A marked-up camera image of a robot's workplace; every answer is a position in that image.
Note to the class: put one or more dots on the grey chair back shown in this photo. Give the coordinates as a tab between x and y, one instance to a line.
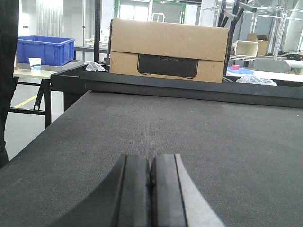
271	65

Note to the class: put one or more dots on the white paper cup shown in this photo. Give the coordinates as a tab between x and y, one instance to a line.
35	64

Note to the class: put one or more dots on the black vertical post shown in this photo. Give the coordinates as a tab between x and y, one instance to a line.
97	21

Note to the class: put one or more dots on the clear plastic bag left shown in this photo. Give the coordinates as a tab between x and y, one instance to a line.
94	67

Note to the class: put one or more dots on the small cardboard box far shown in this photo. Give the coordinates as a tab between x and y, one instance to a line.
262	41

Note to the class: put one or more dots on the blue plastic crate on table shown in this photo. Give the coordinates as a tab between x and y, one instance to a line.
53	51

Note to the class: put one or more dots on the clear plastic bag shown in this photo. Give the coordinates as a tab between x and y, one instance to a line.
94	67
252	79

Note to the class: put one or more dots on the dark conveyor belt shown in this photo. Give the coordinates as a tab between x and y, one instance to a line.
246	160

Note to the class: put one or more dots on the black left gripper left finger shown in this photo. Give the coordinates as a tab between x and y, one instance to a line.
120	200

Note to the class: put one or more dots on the large cardboard box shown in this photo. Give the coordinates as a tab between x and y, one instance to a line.
167	50

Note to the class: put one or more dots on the white open box far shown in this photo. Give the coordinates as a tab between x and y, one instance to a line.
246	48

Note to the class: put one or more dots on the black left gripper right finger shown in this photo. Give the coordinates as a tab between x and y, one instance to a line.
175	199

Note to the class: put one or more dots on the black conveyor side rail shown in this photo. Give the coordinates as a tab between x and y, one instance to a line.
78	81

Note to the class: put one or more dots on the blue tray on table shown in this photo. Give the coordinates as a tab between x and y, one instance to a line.
240	71

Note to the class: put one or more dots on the clear plastic bag right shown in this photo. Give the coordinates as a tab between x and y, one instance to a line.
252	79

